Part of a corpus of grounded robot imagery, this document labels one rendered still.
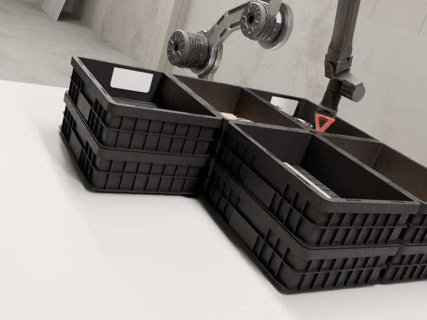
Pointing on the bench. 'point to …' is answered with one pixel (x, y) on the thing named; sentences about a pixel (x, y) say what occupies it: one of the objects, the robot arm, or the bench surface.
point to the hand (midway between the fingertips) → (319, 131)
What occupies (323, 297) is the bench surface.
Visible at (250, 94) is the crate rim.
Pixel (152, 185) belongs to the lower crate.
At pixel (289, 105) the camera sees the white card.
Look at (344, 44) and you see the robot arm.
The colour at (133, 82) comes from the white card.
